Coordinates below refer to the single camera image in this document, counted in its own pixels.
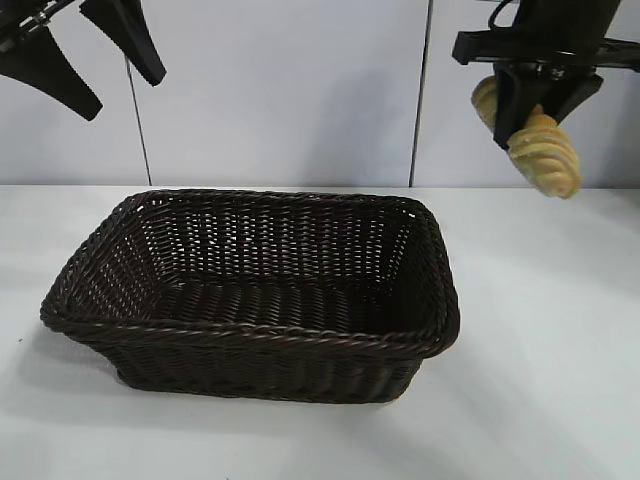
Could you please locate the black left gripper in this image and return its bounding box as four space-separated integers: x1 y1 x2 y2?
0 0 168 123

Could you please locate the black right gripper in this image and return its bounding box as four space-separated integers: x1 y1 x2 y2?
450 0 640 152

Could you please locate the long twisted bread loaf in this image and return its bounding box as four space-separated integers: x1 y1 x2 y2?
469 77 584 199

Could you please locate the dark brown woven basket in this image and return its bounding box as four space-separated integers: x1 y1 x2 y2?
37 188 461 404

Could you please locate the black cable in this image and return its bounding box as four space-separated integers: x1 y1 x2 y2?
486 0 519 29

